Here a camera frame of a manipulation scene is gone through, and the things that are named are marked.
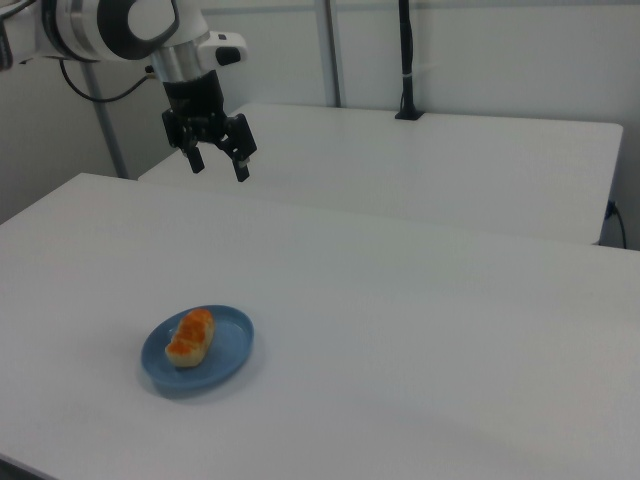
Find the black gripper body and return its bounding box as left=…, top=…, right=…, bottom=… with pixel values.
left=160, top=69, right=259, bottom=162

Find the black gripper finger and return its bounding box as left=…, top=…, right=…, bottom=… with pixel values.
left=221, top=134, right=252, bottom=183
left=183, top=128, right=206, bottom=175

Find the toy bread with orange topping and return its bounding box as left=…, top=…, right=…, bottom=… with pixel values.
left=164, top=308, right=217, bottom=370

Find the blue plastic plate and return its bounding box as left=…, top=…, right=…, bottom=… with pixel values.
left=140, top=304, right=256, bottom=392

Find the black pole stand with base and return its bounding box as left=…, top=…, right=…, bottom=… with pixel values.
left=394, top=0, right=425, bottom=122

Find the grey partition frame post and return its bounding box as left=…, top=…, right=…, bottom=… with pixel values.
left=318, top=0, right=347, bottom=108
left=79, top=59, right=129, bottom=180

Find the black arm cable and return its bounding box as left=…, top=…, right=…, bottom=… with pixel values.
left=58, top=58, right=154, bottom=104

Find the black cable with blue plug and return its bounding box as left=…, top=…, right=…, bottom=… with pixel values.
left=605, top=198, right=629, bottom=249

